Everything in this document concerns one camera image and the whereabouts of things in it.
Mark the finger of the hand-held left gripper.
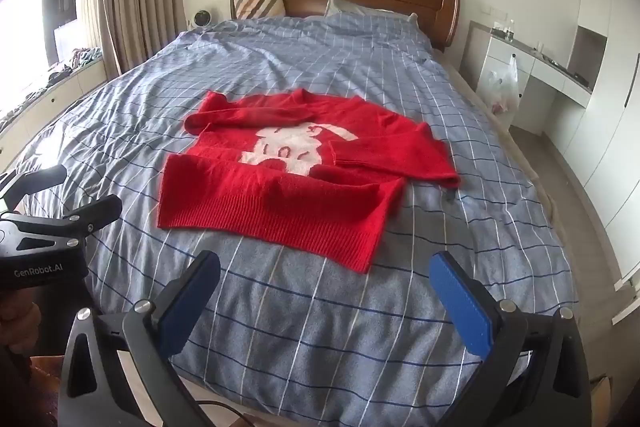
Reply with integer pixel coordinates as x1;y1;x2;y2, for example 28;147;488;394
0;194;123;253
0;164;68;210

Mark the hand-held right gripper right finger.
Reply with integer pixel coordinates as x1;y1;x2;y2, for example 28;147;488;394
429;250;607;427

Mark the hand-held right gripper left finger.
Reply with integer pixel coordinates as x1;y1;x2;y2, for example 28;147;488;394
57;250;222;427

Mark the red sweater with white print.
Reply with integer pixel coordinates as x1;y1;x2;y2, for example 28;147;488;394
157;88;462;274

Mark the pile of clothes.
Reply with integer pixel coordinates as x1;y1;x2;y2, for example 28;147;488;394
0;47;103;122

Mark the person's left hand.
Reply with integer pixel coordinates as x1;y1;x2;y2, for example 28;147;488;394
0;294;42;350

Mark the blue checked duvet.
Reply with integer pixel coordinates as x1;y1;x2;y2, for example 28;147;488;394
0;14;581;427

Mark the window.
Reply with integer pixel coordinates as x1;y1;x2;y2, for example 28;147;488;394
0;0;83;118

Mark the white plastic bag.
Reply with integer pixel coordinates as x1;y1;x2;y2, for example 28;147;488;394
487;54;521;115

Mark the white desk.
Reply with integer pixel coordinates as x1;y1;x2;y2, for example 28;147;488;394
475;22;593;135

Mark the striped cushion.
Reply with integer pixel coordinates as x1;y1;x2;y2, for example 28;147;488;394
233;0;287;20

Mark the white wardrobe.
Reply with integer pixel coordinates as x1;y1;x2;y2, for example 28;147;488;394
542;0;640;233

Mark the grey pillow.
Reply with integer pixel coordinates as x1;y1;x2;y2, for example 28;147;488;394
324;0;418;24

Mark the black cable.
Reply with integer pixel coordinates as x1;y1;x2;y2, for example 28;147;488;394
197;399;261;427

